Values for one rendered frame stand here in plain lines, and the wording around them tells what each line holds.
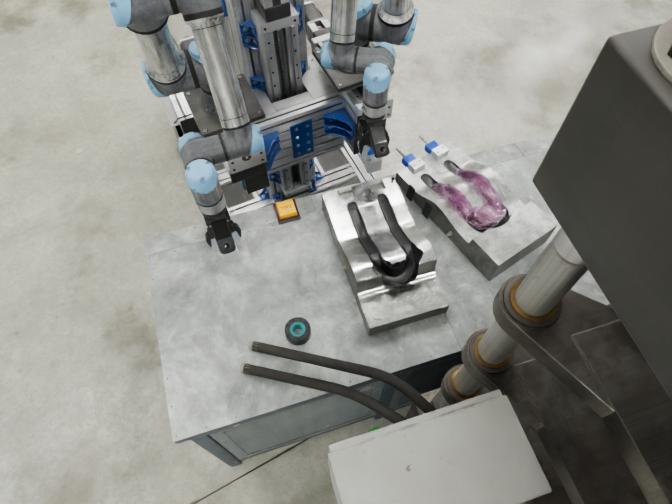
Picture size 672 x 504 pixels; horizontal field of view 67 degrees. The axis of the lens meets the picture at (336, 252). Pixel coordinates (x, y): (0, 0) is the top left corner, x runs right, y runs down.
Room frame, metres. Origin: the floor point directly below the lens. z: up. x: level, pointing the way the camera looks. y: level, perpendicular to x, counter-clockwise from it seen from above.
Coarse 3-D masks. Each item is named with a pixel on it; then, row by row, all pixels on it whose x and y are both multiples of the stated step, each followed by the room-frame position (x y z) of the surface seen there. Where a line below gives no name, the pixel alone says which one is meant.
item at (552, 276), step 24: (552, 240) 0.34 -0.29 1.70; (552, 264) 0.32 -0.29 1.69; (576, 264) 0.30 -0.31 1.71; (528, 288) 0.32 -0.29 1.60; (552, 288) 0.30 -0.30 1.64; (528, 312) 0.30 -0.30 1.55; (504, 336) 0.31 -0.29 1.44; (504, 360) 0.31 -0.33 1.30; (456, 384) 0.32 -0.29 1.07; (480, 384) 0.30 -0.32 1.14
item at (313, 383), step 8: (240, 368) 0.44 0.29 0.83; (248, 368) 0.44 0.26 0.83; (256, 368) 0.44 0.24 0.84; (264, 368) 0.44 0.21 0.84; (264, 376) 0.41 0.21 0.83; (272, 376) 0.41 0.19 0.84; (280, 376) 0.41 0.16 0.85; (288, 376) 0.41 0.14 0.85; (296, 376) 0.41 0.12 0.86; (304, 376) 0.41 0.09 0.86; (296, 384) 0.39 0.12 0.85; (304, 384) 0.38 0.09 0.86; (312, 384) 0.38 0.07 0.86; (320, 384) 0.38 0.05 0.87; (328, 384) 0.38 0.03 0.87
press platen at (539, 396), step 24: (480, 336) 0.36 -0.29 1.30; (480, 360) 0.31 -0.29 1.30; (528, 360) 0.31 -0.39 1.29; (504, 384) 0.26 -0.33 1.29; (528, 384) 0.26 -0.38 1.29; (552, 384) 0.26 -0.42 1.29; (528, 408) 0.22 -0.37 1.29; (552, 408) 0.21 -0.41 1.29; (576, 408) 0.21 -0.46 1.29; (552, 432) 0.17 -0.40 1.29; (576, 432) 0.17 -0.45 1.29; (600, 432) 0.17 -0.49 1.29; (552, 456) 0.13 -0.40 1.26; (576, 456) 0.13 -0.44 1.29; (600, 456) 0.13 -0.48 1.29; (576, 480) 0.09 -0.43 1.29; (600, 480) 0.09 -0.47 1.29; (624, 480) 0.09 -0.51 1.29
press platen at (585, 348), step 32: (512, 288) 0.35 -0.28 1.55; (512, 320) 0.30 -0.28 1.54; (544, 320) 0.29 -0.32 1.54; (576, 320) 0.30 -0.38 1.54; (608, 320) 0.30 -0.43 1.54; (544, 352) 0.25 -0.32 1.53; (576, 352) 0.24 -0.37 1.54; (608, 352) 0.24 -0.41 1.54; (640, 352) 0.24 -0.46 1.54; (576, 384) 0.20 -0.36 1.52; (608, 384) 0.19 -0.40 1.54; (640, 384) 0.19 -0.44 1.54; (608, 416) 0.15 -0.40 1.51; (640, 416) 0.15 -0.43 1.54; (640, 448) 0.10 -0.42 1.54; (640, 480) 0.07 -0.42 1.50
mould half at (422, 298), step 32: (384, 192) 1.03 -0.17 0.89; (352, 224) 0.90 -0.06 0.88; (384, 224) 0.90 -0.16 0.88; (352, 256) 0.76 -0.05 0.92; (384, 256) 0.75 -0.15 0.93; (352, 288) 0.70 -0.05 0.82; (384, 288) 0.68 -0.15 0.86; (416, 288) 0.68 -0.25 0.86; (384, 320) 0.57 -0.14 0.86; (416, 320) 0.59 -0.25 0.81
